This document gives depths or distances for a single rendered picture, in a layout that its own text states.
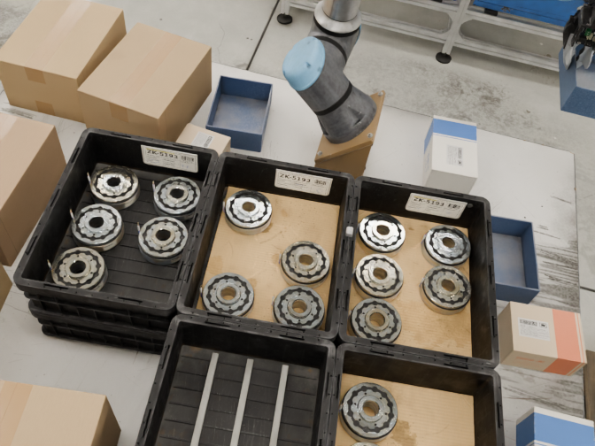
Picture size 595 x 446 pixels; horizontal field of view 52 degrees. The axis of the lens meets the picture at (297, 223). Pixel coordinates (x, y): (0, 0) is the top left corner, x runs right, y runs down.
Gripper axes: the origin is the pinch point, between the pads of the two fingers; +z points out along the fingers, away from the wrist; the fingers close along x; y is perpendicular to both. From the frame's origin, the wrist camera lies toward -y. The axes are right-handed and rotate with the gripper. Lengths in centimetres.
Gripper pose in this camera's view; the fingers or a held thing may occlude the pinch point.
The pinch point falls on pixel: (571, 62)
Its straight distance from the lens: 150.4
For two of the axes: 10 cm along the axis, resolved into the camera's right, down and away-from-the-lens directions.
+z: -0.4, 5.9, 8.1
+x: 9.7, 2.3, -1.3
